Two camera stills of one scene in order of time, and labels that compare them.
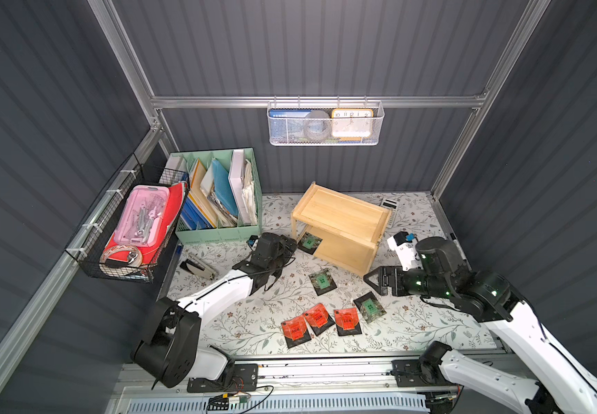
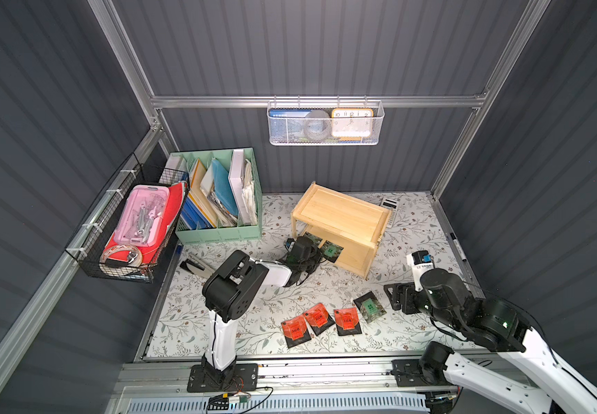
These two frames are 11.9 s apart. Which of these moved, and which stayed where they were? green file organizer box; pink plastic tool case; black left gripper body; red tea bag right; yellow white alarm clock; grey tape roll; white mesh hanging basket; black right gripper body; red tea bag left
Moved: black left gripper body; black right gripper body
Stayed: pink plastic tool case; yellow white alarm clock; grey tape roll; green file organizer box; white mesh hanging basket; red tea bag left; red tea bag right
